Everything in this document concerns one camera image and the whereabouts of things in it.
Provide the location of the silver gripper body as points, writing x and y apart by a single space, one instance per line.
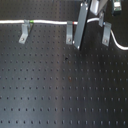
95 6

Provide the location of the long grey gripper finger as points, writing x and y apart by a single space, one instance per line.
80 24

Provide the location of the short grey gripper finger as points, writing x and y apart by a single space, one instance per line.
101 19

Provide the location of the green and silver connector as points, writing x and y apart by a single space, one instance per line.
116 7

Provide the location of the right grey cable clip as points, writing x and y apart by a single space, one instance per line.
106 33

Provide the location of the grey cable clip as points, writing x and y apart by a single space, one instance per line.
69 33
26 28
106 33

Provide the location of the middle grey cable clip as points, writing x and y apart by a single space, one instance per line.
69 33

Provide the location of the left grey cable clip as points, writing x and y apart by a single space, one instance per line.
26 28

